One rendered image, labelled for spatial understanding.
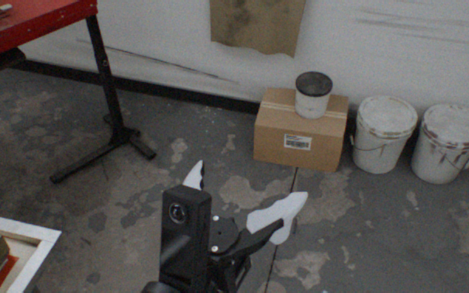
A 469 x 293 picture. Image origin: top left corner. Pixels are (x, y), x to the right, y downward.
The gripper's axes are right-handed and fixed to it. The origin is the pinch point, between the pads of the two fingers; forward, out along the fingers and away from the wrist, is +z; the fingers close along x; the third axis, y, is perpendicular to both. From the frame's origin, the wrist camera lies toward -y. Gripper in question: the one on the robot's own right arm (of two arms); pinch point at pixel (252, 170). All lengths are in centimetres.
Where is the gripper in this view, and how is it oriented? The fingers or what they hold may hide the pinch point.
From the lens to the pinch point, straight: 60.4
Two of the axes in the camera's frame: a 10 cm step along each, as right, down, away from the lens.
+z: 4.7, -6.4, 6.0
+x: 8.7, 2.5, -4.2
